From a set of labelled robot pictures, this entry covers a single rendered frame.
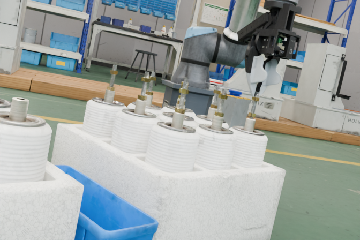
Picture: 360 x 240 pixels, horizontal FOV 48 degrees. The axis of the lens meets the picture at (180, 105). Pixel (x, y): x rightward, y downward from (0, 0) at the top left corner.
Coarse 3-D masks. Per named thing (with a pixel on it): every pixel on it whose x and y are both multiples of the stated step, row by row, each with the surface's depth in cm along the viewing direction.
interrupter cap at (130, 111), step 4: (124, 108) 87; (124, 112) 83; (128, 112) 82; (132, 112) 83; (148, 112) 89; (140, 116) 82; (144, 116) 82; (148, 116) 83; (152, 116) 84; (156, 116) 86
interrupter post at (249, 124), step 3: (246, 120) 93; (249, 120) 93; (252, 120) 93; (255, 120) 93; (246, 123) 93; (249, 123) 93; (252, 123) 93; (246, 126) 93; (249, 126) 93; (252, 126) 93; (246, 129) 93; (249, 129) 93; (252, 129) 93
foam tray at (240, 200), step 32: (64, 128) 92; (64, 160) 91; (96, 160) 82; (128, 160) 75; (128, 192) 74; (160, 192) 68; (192, 192) 73; (224, 192) 80; (256, 192) 88; (160, 224) 69; (192, 224) 75; (224, 224) 82; (256, 224) 90
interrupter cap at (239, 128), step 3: (234, 126) 95; (237, 126) 96; (240, 126) 97; (234, 129) 93; (237, 129) 92; (240, 129) 92; (243, 129) 96; (246, 132) 90; (249, 132) 90; (252, 132) 90; (255, 132) 94; (258, 132) 94; (261, 132) 95; (258, 135) 91; (261, 135) 91; (264, 135) 93
